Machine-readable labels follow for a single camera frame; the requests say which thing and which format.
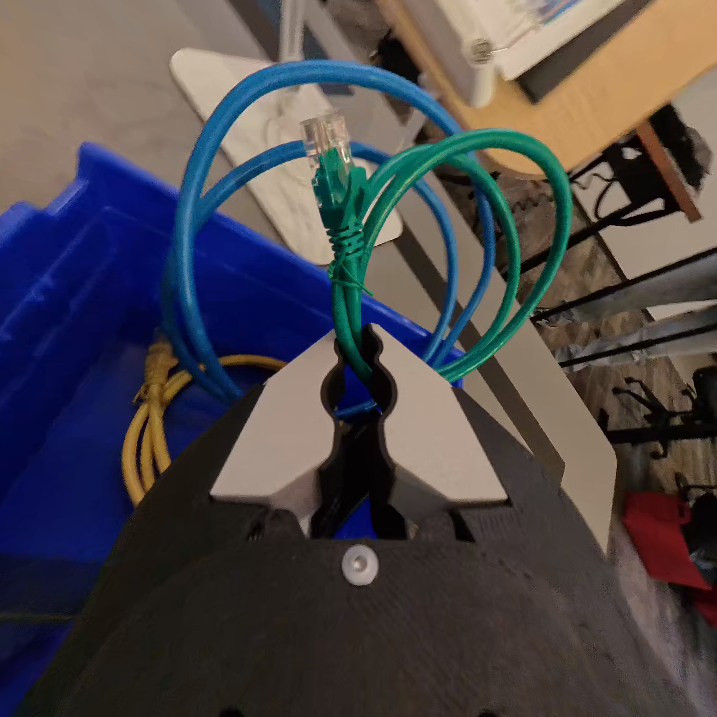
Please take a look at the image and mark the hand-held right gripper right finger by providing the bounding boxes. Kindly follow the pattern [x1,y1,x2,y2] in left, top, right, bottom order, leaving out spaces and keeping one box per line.
[365,323,510,540]

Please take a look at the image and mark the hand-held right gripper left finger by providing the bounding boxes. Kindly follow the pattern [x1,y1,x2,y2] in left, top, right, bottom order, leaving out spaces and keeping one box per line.
[209,329,344,536]

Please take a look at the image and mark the yellow ethernet cable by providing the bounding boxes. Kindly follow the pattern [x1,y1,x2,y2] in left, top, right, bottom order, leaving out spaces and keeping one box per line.
[121,335,290,506]

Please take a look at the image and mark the blue plastic bin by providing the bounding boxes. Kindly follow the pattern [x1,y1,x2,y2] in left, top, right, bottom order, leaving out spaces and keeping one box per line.
[0,141,467,717]

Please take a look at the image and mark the blue ethernet cable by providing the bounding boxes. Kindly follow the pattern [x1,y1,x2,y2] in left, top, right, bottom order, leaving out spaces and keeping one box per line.
[161,59,497,422]

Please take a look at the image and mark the green ethernet cable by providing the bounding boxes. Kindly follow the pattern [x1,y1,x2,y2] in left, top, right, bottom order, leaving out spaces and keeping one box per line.
[311,128,574,387]

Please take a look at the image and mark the red bag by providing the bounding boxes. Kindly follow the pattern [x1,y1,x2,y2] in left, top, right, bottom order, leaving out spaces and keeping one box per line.
[622,491,717,631]

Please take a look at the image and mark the white stand base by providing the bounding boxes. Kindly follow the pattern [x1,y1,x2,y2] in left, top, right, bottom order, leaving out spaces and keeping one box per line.
[169,47,405,266]

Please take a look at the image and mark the wooden display board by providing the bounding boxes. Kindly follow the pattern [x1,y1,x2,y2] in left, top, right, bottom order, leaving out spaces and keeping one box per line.
[376,0,717,181]

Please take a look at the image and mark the printed instruction sheet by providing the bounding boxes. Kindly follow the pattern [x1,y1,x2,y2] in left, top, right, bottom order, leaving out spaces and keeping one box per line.
[434,0,631,82]

